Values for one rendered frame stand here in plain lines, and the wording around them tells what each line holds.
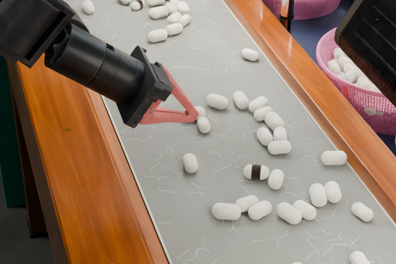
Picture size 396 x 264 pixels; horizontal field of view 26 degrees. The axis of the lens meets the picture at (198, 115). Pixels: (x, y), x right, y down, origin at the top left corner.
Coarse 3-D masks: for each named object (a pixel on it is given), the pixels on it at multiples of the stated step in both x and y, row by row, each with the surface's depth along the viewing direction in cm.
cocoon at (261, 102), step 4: (260, 96) 134; (256, 100) 133; (260, 100) 133; (264, 100) 133; (252, 104) 132; (256, 104) 132; (260, 104) 133; (264, 104) 133; (252, 108) 132; (256, 108) 132; (252, 112) 133
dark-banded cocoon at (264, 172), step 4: (248, 164) 119; (244, 168) 119; (248, 168) 118; (264, 168) 118; (244, 172) 119; (248, 172) 118; (260, 172) 118; (264, 172) 118; (268, 172) 118; (248, 176) 118; (260, 176) 118; (264, 176) 118
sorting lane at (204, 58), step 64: (64, 0) 168; (192, 0) 168; (192, 64) 147; (256, 64) 147; (128, 128) 130; (192, 128) 130; (256, 128) 130; (320, 128) 130; (192, 192) 117; (256, 192) 117; (192, 256) 106; (256, 256) 106; (320, 256) 106; (384, 256) 106
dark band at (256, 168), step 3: (252, 165) 119; (255, 165) 119; (258, 165) 119; (252, 168) 118; (255, 168) 118; (258, 168) 118; (252, 171) 118; (255, 171) 118; (258, 171) 118; (252, 174) 118; (255, 174) 118; (258, 174) 118; (252, 177) 118; (255, 177) 118; (258, 177) 118
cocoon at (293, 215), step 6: (282, 204) 111; (288, 204) 111; (276, 210) 112; (282, 210) 111; (288, 210) 110; (294, 210) 110; (282, 216) 111; (288, 216) 110; (294, 216) 110; (300, 216) 110; (288, 222) 111; (294, 222) 110
